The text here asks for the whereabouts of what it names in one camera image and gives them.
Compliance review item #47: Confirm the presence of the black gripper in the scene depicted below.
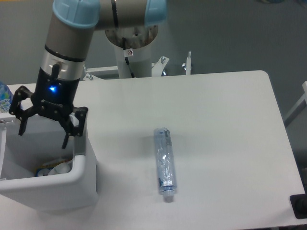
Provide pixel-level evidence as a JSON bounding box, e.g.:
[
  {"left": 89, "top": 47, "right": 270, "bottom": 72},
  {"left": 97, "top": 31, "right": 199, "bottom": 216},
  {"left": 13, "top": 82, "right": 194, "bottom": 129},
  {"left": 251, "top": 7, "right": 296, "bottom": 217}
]
[{"left": 9, "top": 69, "right": 88, "bottom": 149}]

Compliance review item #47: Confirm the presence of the clear plastic wrapper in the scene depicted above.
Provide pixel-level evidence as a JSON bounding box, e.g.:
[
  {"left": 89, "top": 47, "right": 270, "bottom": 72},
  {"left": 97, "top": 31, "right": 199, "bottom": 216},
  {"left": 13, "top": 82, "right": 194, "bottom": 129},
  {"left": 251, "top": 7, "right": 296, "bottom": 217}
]
[{"left": 48, "top": 160, "right": 72, "bottom": 175}]

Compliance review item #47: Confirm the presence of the crushed clear plastic bottle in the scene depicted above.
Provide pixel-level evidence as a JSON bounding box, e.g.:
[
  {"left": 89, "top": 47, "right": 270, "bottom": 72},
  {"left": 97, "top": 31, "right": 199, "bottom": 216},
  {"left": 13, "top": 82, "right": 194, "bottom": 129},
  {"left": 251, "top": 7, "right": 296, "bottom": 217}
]
[{"left": 153, "top": 127, "right": 177, "bottom": 203}]

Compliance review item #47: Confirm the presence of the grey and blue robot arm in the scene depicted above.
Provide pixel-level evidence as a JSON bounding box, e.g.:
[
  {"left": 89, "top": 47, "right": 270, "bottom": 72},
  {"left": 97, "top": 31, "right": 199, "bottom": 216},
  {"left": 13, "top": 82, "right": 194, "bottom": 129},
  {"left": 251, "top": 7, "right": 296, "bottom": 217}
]
[{"left": 9, "top": 0, "right": 167, "bottom": 147}]

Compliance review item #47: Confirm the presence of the white plastic trash can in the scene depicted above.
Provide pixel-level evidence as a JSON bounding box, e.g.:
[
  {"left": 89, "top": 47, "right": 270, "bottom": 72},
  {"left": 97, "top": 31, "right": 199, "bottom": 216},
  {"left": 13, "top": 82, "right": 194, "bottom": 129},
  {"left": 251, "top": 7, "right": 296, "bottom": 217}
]
[{"left": 0, "top": 113, "right": 99, "bottom": 211}]

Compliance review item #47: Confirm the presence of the blue labelled water bottle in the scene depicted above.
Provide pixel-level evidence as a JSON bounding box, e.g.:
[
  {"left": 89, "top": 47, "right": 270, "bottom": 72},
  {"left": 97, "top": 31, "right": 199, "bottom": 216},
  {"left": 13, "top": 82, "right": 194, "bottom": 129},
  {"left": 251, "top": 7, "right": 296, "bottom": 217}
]
[{"left": 0, "top": 82, "right": 13, "bottom": 113}]

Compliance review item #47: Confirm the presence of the yellow snack box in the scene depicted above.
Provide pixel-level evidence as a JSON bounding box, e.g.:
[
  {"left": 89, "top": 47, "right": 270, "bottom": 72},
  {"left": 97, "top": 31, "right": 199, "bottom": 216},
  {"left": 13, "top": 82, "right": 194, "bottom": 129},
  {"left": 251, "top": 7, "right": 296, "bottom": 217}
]
[{"left": 35, "top": 158, "right": 72, "bottom": 177}]

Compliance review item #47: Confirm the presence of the black table clamp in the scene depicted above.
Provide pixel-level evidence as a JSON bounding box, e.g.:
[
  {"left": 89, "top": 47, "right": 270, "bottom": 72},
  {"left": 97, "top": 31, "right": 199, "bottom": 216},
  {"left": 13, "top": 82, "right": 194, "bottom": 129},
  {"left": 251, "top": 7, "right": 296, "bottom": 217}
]
[{"left": 290, "top": 194, "right": 307, "bottom": 219}]

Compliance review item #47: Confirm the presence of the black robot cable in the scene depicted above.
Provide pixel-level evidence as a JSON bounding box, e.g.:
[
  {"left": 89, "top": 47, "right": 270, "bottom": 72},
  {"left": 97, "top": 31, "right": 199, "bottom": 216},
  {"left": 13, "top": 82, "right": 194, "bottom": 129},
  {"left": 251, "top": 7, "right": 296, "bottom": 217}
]
[{"left": 121, "top": 36, "right": 136, "bottom": 79}]

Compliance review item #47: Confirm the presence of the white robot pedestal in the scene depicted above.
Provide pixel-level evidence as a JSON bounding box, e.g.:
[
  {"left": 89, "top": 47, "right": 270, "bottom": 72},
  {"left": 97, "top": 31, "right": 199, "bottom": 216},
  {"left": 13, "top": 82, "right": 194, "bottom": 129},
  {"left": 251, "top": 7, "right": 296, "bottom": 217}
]
[{"left": 82, "top": 23, "right": 194, "bottom": 81}]

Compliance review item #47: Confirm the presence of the white metal frame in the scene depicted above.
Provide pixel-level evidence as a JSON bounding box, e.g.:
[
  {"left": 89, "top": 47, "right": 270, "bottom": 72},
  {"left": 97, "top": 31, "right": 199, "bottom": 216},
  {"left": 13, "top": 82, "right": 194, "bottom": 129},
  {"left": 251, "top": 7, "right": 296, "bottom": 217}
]
[{"left": 283, "top": 81, "right": 307, "bottom": 127}]

